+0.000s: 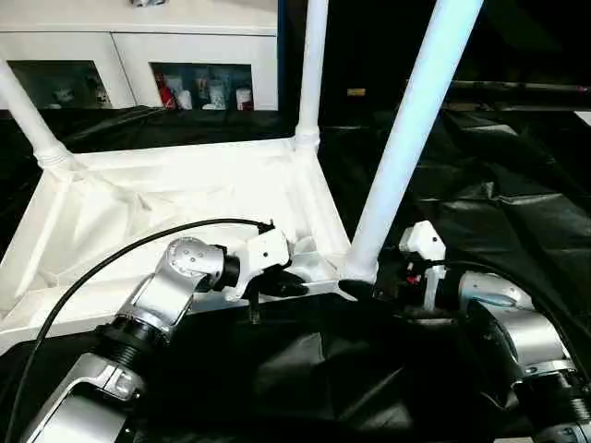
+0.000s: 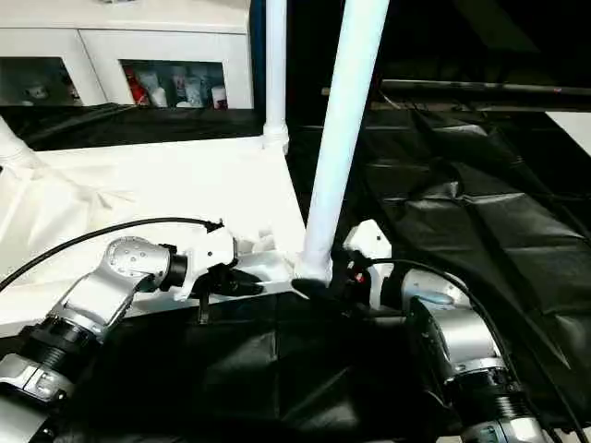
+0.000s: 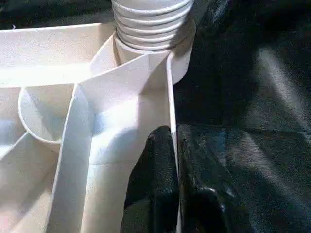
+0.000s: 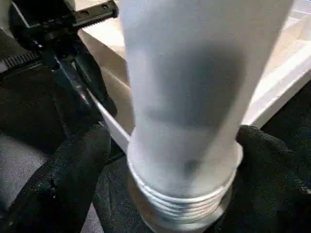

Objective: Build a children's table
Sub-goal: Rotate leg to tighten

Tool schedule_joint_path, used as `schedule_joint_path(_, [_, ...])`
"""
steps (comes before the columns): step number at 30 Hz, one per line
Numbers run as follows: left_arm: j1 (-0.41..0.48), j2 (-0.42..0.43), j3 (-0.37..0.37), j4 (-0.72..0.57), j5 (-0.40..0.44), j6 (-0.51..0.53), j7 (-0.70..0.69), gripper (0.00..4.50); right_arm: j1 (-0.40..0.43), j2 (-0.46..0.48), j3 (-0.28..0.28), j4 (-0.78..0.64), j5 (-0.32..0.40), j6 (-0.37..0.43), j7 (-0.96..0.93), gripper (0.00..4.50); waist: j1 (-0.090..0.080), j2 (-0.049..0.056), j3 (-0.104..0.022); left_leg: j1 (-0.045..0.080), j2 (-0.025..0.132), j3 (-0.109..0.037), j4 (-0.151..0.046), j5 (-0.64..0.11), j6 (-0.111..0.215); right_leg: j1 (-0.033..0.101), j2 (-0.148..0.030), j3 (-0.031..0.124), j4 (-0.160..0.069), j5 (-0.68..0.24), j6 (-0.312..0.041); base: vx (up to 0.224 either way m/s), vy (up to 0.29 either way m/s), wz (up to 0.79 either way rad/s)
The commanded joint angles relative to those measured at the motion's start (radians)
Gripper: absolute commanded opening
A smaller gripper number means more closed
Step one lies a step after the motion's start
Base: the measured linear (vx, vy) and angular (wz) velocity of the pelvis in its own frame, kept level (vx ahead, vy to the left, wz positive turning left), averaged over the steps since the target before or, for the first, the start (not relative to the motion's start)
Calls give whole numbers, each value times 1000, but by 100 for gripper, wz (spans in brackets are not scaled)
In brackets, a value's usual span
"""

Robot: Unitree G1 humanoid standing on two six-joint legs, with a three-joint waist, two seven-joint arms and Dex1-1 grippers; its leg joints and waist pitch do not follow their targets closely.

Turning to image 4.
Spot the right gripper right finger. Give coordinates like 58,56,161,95
218,125,311,233

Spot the white plastic table top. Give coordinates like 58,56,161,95
65,0,311,233

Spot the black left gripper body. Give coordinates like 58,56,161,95
0,0,120,71

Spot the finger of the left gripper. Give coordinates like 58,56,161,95
72,43,119,120
42,48,103,132

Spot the white plastic table leg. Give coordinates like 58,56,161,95
120,0,296,233

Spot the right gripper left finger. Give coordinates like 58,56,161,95
0,123,112,233

